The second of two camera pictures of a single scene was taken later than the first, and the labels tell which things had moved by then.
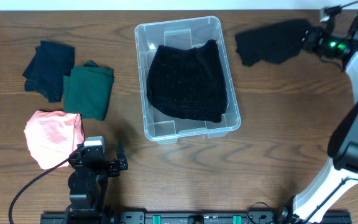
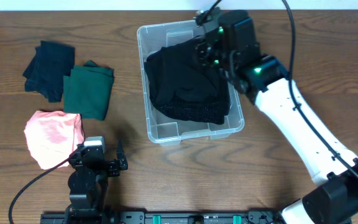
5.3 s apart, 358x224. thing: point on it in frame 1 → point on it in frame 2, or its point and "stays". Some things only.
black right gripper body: [322, 43] → [219, 55]
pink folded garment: [52, 135] stays
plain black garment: [275, 43] → [174, 74]
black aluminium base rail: [94, 216] stays
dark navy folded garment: [45, 71] stays
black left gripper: [103, 165] stays
